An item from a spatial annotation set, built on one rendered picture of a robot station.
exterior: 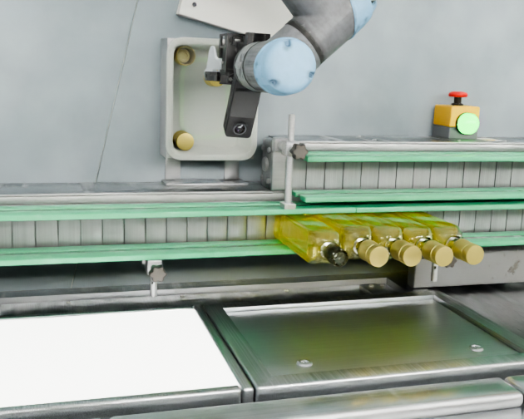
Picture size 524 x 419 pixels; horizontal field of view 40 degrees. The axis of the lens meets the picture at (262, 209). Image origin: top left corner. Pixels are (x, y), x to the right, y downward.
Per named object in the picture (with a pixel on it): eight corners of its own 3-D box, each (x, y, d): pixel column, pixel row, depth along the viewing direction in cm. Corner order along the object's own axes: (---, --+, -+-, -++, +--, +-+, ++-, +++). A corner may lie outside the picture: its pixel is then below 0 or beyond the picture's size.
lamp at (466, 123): (454, 133, 149) (462, 135, 146) (456, 112, 148) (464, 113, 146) (472, 134, 151) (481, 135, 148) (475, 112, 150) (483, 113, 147)
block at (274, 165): (257, 185, 140) (268, 191, 134) (259, 137, 138) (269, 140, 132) (274, 184, 141) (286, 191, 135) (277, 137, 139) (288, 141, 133)
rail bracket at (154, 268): (136, 283, 131) (145, 307, 118) (136, 247, 129) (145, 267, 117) (158, 282, 132) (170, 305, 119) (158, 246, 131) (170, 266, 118)
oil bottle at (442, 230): (383, 234, 143) (437, 262, 123) (383, 206, 142) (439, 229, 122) (407, 232, 144) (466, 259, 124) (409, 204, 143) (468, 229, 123)
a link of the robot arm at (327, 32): (340, -52, 95) (279, 0, 94) (386, 16, 98) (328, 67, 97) (318, -44, 102) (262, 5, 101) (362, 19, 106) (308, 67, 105)
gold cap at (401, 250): (389, 260, 117) (402, 267, 113) (391, 239, 117) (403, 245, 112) (408, 259, 118) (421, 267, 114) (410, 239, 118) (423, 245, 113)
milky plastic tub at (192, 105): (159, 155, 139) (165, 160, 131) (160, 37, 135) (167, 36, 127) (244, 155, 144) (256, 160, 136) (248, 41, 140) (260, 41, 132)
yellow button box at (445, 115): (430, 135, 156) (448, 139, 149) (433, 101, 155) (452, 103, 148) (458, 136, 158) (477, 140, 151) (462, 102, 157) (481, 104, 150)
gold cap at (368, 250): (356, 260, 116) (368, 268, 111) (358, 239, 115) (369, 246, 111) (376, 259, 117) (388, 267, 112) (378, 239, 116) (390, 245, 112)
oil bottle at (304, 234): (273, 237, 136) (312, 268, 116) (274, 209, 135) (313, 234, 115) (300, 236, 138) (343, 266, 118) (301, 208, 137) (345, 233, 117)
